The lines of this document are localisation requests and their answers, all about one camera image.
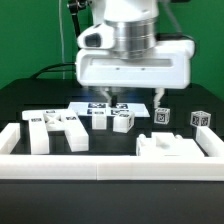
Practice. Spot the white marker sheet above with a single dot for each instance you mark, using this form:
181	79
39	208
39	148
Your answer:
85	108

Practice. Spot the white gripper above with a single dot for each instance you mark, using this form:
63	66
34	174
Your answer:
128	55

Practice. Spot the white chair back frame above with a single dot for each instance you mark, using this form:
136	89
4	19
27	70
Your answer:
41	122

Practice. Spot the white U-shaped fence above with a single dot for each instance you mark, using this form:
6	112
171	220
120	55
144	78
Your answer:
55	167

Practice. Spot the white chair seat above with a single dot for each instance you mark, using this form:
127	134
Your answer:
166	144

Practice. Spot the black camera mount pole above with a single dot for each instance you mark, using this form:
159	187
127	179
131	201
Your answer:
75	6

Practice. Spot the white tagged cube far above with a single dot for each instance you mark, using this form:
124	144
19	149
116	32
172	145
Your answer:
200	118

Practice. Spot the white tagged cube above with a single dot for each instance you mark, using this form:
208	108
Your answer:
200	118
162	115

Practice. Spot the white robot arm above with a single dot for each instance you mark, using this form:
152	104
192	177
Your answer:
128	11

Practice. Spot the white tagged cube near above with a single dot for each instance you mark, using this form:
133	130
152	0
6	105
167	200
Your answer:
162	115

